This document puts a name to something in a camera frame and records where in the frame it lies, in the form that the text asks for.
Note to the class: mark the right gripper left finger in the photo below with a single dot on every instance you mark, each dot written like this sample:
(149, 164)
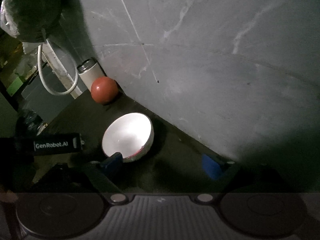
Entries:
(91, 174)

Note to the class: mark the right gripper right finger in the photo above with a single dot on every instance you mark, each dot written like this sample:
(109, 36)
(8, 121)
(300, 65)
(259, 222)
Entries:
(217, 168)

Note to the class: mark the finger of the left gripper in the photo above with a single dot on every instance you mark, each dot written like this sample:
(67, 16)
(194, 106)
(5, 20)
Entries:
(44, 144)

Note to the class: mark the white ceramic bowl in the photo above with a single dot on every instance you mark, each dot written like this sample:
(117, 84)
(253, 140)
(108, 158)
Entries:
(131, 135)

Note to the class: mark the dark grey cabinet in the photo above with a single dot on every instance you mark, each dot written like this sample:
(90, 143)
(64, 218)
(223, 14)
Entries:
(46, 105)

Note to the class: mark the green box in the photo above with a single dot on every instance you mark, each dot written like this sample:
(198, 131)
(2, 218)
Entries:
(14, 86)

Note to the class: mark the red ball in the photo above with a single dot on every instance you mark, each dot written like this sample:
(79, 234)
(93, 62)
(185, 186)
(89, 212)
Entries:
(103, 90)

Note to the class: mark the white cylindrical bottle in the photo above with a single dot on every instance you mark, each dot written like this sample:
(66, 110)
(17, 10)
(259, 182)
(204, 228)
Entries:
(89, 71)

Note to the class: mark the crinkled foil bag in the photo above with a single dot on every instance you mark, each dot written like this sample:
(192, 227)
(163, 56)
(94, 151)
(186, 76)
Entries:
(30, 20)

